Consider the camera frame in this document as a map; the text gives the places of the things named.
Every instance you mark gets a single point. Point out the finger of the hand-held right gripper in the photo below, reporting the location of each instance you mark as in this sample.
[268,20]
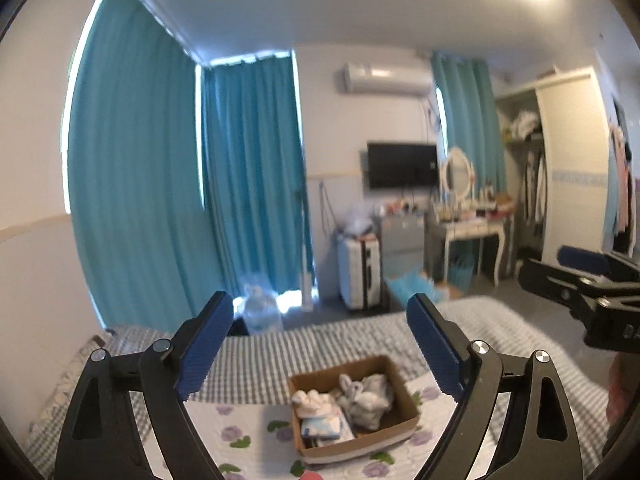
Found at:
[550,277]
[580,257]

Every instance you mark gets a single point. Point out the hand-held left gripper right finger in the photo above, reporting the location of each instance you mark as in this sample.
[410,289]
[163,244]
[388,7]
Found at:
[435,350]

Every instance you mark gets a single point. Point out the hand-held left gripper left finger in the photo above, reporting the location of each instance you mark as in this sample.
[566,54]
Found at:
[205,350]

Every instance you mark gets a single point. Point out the white socks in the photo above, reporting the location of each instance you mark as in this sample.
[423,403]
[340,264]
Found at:
[365,397]

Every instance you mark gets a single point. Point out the cardboard box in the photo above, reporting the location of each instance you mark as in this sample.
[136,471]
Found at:
[380,435]

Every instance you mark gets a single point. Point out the cream cloth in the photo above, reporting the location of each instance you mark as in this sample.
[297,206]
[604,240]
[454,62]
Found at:
[310,402]

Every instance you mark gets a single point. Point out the light blue packet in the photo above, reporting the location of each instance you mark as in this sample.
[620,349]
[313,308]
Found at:
[325,427]

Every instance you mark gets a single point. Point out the person's right hand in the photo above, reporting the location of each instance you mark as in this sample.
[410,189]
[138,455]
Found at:
[617,390]

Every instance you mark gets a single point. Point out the blue plastic bag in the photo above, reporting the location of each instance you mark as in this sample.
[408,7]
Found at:
[407,287]

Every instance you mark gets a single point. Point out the large water bottle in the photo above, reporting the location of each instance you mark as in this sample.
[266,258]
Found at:
[260,307]

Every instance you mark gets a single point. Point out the pink hanging clothes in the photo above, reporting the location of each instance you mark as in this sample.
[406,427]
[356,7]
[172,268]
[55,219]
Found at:
[622,170]

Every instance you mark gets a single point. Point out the white dressing table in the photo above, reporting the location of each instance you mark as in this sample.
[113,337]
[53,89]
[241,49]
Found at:
[465,230]

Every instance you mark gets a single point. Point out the white wardrobe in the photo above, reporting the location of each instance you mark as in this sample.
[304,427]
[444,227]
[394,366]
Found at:
[575,160]

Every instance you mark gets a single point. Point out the floral quilted mat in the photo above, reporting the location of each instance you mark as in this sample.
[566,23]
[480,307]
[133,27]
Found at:
[250,440]

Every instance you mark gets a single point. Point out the white suitcase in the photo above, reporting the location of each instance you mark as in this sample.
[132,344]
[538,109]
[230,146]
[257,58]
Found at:
[357,270]

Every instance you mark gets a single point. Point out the grey small fridge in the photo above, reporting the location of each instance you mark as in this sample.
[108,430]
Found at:
[400,240]

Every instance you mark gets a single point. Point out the white oval mirror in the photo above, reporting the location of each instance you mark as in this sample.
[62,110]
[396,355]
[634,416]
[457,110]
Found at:
[456,170]

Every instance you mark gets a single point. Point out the pile of clothes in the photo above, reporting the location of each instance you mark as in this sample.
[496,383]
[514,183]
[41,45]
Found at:
[525,125]

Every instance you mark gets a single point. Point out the clear plastic bag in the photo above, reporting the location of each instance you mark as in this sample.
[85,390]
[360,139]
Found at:
[357,220]

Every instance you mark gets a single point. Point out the light teal curtain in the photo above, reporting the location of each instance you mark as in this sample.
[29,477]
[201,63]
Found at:
[470,115]

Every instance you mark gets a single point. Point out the narrow teal curtain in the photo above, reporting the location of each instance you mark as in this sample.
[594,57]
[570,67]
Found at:
[255,175]

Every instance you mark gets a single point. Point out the wide teal curtain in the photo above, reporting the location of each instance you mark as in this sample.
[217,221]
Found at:
[135,170]

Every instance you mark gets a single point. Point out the white air conditioner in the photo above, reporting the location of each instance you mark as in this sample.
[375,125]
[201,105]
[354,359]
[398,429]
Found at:
[385,77]

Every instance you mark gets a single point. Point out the black wall television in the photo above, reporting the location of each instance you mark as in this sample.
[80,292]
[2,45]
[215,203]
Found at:
[400,165]

